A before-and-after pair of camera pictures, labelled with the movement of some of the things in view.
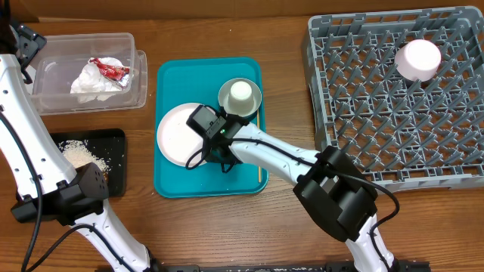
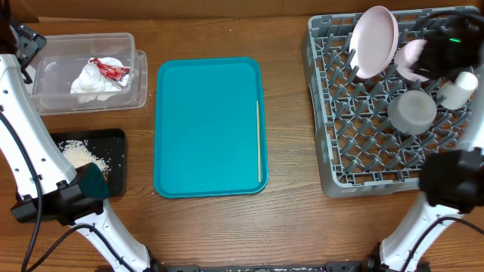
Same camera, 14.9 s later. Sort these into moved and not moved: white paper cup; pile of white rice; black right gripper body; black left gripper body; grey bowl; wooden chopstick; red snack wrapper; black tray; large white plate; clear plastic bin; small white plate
Moved: grey bowl; large white plate; black right gripper body; white paper cup
Not moved: pile of white rice; small white plate; wooden chopstick; red snack wrapper; black left gripper body; clear plastic bin; black tray
